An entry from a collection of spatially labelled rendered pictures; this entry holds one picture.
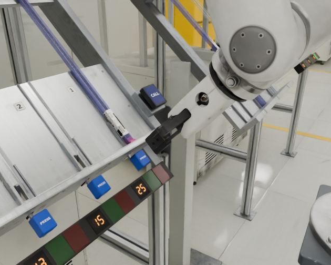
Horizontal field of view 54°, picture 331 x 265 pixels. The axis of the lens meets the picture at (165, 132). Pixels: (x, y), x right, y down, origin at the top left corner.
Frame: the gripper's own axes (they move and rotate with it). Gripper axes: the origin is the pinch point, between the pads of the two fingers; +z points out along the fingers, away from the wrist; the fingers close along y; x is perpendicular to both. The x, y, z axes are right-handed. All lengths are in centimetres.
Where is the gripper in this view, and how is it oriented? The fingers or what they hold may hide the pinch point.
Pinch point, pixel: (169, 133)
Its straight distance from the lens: 55.7
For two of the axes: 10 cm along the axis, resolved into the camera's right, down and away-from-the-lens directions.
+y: 5.7, -3.4, 7.5
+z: -5.5, 5.1, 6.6
